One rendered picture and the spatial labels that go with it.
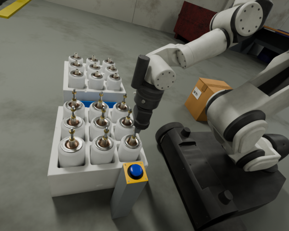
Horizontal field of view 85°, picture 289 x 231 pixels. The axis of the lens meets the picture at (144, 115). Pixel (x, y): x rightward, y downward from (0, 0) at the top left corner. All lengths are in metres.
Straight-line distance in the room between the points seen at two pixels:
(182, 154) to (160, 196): 0.24
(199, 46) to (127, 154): 0.48
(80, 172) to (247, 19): 0.71
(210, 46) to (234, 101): 0.20
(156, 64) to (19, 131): 0.85
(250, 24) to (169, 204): 0.78
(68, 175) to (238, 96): 0.66
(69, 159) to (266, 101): 0.68
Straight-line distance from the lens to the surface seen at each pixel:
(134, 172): 0.52
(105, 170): 0.69
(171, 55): 0.53
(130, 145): 0.68
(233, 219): 0.80
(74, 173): 0.68
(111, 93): 1.09
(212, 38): 0.53
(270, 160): 0.98
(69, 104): 0.83
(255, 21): 0.56
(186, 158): 0.84
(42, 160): 0.94
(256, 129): 0.58
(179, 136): 0.89
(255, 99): 0.61
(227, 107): 0.59
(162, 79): 0.44
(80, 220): 0.80
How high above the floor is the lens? 0.77
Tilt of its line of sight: 38 degrees down
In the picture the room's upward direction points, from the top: 20 degrees clockwise
